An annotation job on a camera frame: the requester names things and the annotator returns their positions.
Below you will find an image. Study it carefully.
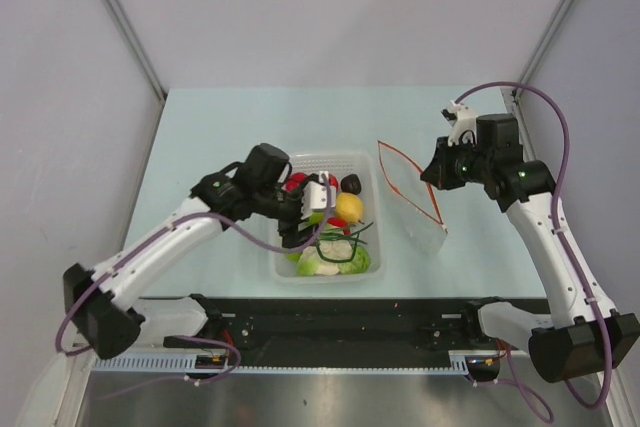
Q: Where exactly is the left aluminium frame post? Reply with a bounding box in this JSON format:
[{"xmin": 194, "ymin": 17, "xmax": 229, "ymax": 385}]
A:
[{"xmin": 101, "ymin": 0, "xmax": 168, "ymax": 104}]

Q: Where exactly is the aluminium frame post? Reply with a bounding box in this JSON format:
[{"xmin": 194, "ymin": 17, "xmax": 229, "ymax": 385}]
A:
[
  {"xmin": 101, "ymin": 0, "xmax": 168, "ymax": 104},
  {"xmin": 513, "ymin": 0, "xmax": 607, "ymax": 93}
]

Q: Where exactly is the green apple upper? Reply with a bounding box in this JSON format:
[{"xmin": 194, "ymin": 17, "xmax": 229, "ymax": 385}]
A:
[{"xmin": 305, "ymin": 211, "xmax": 325, "ymax": 225}]

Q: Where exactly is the clear plastic basket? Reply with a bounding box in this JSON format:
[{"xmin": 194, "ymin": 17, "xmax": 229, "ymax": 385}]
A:
[{"xmin": 268, "ymin": 151, "xmax": 385, "ymax": 285}]

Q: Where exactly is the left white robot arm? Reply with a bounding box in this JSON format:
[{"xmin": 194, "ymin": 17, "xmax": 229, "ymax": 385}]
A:
[{"xmin": 55, "ymin": 143, "xmax": 336, "ymax": 360}]

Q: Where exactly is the white cable duct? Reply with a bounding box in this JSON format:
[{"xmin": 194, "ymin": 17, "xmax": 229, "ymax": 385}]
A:
[{"xmin": 93, "ymin": 350, "xmax": 469, "ymax": 376}]

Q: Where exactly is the green apple lower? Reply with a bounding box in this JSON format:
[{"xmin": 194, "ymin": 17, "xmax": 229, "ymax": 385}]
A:
[{"xmin": 285, "ymin": 251, "xmax": 302, "ymax": 262}]

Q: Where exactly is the green apple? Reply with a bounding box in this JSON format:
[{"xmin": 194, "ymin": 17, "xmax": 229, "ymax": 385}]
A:
[
  {"xmin": 305, "ymin": 211, "xmax": 325, "ymax": 225},
  {"xmin": 285, "ymin": 251, "xmax": 302, "ymax": 262}
]

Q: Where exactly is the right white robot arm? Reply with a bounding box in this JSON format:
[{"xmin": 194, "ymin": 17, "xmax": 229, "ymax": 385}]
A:
[{"xmin": 420, "ymin": 105, "xmax": 639, "ymax": 383}]

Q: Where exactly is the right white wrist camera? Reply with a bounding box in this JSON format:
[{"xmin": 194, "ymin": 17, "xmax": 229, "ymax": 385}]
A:
[{"xmin": 441, "ymin": 101, "xmax": 478, "ymax": 146}]

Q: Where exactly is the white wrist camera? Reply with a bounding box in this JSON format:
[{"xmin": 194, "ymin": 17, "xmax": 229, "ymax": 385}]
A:
[
  {"xmin": 301, "ymin": 171, "xmax": 338, "ymax": 218},
  {"xmin": 441, "ymin": 101, "xmax": 478, "ymax": 146}
]

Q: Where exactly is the right aluminium frame post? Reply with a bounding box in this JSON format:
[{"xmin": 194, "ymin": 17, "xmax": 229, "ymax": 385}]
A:
[{"xmin": 513, "ymin": 0, "xmax": 607, "ymax": 93}]

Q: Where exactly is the red tomato left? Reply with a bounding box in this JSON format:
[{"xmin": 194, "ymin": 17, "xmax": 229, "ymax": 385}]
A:
[{"xmin": 284, "ymin": 172, "xmax": 309, "ymax": 192}]

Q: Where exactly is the yellow lemon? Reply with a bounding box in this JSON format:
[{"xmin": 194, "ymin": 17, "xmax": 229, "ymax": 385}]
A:
[{"xmin": 335, "ymin": 192, "xmax": 364, "ymax": 223}]

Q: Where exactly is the small red pepper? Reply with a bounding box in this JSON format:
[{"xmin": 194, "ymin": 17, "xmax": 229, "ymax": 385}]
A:
[{"xmin": 327, "ymin": 217, "xmax": 349, "ymax": 229}]

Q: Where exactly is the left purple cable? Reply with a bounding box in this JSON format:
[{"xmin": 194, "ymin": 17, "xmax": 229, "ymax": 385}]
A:
[{"xmin": 53, "ymin": 174, "xmax": 337, "ymax": 401}]

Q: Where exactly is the green spring onion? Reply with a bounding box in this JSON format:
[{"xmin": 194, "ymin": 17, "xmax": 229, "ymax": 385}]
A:
[{"xmin": 314, "ymin": 222, "xmax": 374, "ymax": 264}]

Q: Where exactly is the clear orange zip bag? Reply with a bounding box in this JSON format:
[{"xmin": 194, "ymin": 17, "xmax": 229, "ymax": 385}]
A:
[{"xmin": 377, "ymin": 140, "xmax": 448, "ymax": 256}]

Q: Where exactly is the cabbage head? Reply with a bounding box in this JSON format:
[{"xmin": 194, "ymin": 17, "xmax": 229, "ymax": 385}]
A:
[{"xmin": 297, "ymin": 240, "xmax": 371, "ymax": 276}]

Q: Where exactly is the light blue table mat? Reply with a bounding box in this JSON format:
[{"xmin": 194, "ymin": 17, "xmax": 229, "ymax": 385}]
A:
[{"xmin": 127, "ymin": 86, "xmax": 544, "ymax": 298}]

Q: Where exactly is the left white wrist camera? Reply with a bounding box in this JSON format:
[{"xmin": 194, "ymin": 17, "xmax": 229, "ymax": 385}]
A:
[{"xmin": 301, "ymin": 171, "xmax": 338, "ymax": 218}]

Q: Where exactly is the dark purple fruit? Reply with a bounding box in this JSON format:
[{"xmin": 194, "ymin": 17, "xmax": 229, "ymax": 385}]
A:
[{"xmin": 340, "ymin": 173, "xmax": 362, "ymax": 195}]

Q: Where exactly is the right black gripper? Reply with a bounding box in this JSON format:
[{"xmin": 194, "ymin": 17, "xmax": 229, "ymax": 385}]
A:
[{"xmin": 421, "ymin": 134, "xmax": 492, "ymax": 190}]

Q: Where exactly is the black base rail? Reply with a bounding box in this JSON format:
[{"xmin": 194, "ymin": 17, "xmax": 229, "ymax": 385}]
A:
[{"xmin": 193, "ymin": 295, "xmax": 499, "ymax": 369}]

